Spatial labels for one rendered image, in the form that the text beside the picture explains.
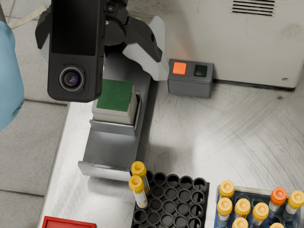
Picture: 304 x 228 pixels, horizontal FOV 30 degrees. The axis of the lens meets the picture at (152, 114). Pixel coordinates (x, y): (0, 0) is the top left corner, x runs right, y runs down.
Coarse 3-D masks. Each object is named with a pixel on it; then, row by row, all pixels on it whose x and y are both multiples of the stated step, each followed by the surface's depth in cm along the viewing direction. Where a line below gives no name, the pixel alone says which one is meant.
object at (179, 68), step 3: (174, 63) 76; (177, 63) 76; (180, 63) 76; (183, 63) 76; (174, 66) 75; (177, 66) 75; (180, 66) 75; (183, 66) 75; (174, 69) 75; (177, 69) 75; (180, 69) 75; (183, 69) 75; (174, 72) 75; (177, 72) 75; (180, 72) 75; (183, 72) 75
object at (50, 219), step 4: (44, 216) 73; (48, 216) 73; (44, 220) 73; (48, 220) 73; (52, 220) 73; (56, 220) 73; (60, 220) 73; (64, 220) 73; (68, 220) 73; (72, 220) 72; (44, 224) 73; (48, 224) 73; (52, 224) 73; (56, 224) 73; (60, 224) 73; (64, 224) 73; (68, 224) 73; (72, 224) 73; (76, 224) 73; (80, 224) 72; (84, 224) 72; (88, 224) 72; (92, 224) 72
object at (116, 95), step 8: (104, 80) 69; (112, 80) 69; (104, 88) 69; (112, 88) 69; (120, 88) 69; (128, 88) 69; (104, 96) 68; (112, 96) 68; (120, 96) 68; (128, 96) 68; (104, 104) 68; (112, 104) 68; (120, 104) 68; (128, 104) 68
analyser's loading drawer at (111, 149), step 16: (112, 48) 79; (112, 64) 78; (128, 64) 78; (128, 80) 77; (144, 80) 76; (144, 96) 75; (144, 112) 75; (96, 128) 73; (112, 128) 72; (128, 128) 71; (96, 144) 73; (112, 144) 73; (128, 144) 73; (96, 160) 72; (112, 160) 72; (128, 160) 72; (96, 176) 73; (112, 176) 72; (128, 176) 71
